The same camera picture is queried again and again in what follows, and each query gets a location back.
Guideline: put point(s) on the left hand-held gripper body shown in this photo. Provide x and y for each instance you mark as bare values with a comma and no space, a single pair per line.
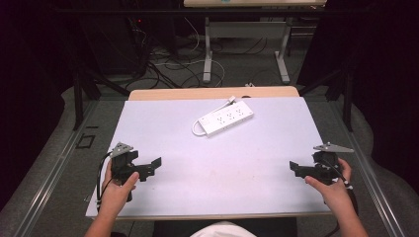
122,161

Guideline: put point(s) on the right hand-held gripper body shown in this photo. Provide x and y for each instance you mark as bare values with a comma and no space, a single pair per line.
327,163

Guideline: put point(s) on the person's right hand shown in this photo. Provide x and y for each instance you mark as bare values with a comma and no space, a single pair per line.
332,194

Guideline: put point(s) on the person's left hand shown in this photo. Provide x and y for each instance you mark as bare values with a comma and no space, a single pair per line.
116,194

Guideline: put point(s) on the white table mat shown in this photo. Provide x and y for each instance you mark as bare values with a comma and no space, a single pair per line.
210,171

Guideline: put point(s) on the person's dark trousers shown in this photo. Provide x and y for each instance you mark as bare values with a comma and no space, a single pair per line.
276,227

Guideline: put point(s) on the black metal stand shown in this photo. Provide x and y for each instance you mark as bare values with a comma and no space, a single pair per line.
346,95
79,95

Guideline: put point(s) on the wooden table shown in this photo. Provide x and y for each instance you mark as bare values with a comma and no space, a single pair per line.
184,93

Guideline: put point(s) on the white power strip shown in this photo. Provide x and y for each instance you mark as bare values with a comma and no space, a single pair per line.
227,118

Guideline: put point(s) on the person's white shirt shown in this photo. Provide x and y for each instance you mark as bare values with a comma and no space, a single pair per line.
223,230

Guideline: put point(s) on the dark equipment cabinet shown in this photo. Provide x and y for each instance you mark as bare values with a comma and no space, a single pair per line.
112,42

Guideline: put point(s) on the white metal-legged desk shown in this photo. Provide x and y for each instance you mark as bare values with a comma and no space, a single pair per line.
245,29

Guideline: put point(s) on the black horizontal bar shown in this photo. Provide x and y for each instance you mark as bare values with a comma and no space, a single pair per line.
131,11

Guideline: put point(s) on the metal floor rail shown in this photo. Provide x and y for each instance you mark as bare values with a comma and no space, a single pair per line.
49,177
369,177

